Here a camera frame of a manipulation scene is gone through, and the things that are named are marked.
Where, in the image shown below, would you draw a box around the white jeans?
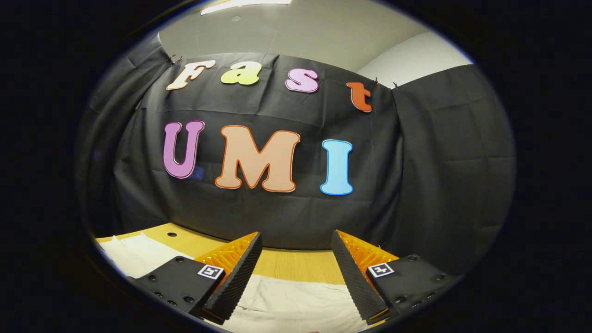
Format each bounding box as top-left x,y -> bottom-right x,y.
99,234 -> 370,333

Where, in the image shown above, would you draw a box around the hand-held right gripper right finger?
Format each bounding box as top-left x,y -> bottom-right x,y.
331,230 -> 463,326

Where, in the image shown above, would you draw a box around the black backdrop cloth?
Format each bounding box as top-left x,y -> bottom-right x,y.
76,32 -> 516,276

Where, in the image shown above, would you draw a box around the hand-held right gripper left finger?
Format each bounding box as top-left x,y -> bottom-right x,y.
126,231 -> 263,326

